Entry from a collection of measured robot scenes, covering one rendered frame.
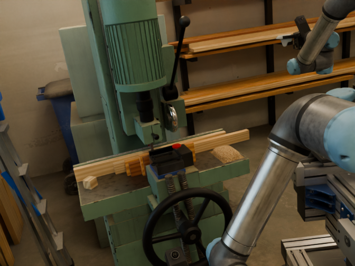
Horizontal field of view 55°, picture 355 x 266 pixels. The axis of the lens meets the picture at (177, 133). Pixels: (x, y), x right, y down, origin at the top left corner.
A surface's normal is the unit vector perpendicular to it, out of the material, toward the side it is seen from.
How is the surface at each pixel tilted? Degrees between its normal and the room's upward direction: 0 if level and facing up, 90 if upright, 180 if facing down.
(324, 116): 49
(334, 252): 0
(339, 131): 59
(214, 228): 90
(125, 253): 90
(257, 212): 77
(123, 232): 90
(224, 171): 90
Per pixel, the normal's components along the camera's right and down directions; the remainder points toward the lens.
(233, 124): 0.28, 0.30
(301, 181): 0.02, 0.34
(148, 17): 0.71, 0.16
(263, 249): -0.13, -0.93
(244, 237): -0.12, 0.14
